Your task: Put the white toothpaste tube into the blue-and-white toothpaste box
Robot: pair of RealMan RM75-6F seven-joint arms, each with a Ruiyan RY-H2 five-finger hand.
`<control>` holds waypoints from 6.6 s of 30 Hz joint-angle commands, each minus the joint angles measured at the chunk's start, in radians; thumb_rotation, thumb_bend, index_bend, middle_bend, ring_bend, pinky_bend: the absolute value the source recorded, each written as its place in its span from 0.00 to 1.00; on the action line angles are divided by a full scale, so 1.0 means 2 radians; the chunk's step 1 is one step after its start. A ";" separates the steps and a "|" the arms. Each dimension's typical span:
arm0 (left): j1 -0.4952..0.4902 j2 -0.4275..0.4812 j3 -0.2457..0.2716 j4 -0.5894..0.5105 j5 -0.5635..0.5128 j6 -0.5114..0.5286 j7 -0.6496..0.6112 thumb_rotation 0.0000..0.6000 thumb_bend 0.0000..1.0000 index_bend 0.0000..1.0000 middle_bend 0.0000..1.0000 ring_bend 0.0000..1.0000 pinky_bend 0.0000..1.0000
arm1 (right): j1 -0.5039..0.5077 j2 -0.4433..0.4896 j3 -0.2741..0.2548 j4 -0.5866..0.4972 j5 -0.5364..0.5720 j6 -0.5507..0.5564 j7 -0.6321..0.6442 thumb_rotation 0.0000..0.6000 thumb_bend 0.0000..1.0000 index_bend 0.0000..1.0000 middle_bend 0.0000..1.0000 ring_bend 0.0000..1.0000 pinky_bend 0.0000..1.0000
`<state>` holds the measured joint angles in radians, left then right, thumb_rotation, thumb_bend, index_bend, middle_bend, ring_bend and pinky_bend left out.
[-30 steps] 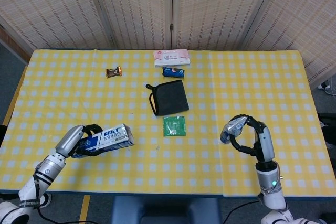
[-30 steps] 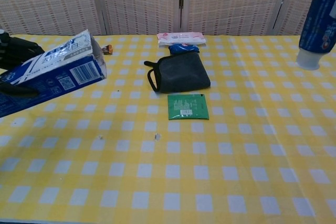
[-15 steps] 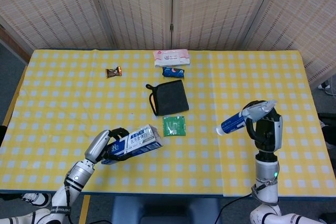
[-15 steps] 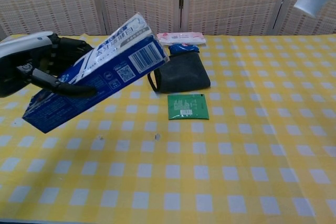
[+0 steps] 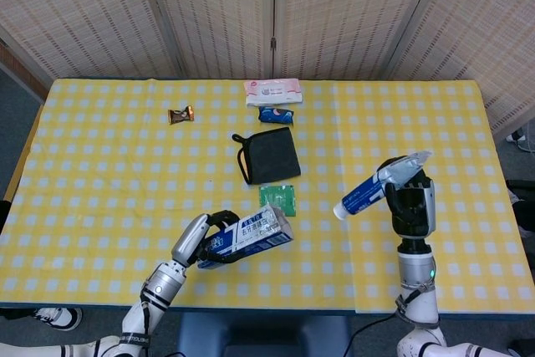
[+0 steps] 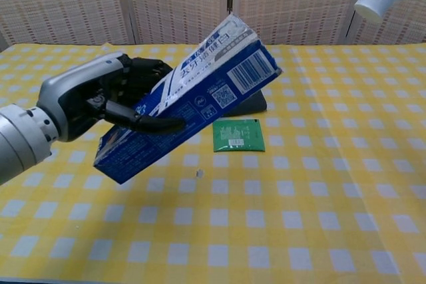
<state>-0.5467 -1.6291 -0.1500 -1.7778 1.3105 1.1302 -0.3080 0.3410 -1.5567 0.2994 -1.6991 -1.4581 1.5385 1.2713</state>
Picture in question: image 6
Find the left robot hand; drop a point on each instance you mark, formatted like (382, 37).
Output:
(76, 87)

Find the blue white toothpaste box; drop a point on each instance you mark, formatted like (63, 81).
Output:
(206, 91)

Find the small white paper scrap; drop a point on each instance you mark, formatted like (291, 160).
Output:
(199, 173)

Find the green sachet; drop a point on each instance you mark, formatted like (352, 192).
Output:
(238, 136)

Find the metal screen hinge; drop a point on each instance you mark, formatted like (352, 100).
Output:
(229, 2)

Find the dark grey folded cloth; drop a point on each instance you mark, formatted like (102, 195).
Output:
(256, 104)

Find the yellow white checked tablecloth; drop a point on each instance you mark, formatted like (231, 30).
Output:
(299, 197)

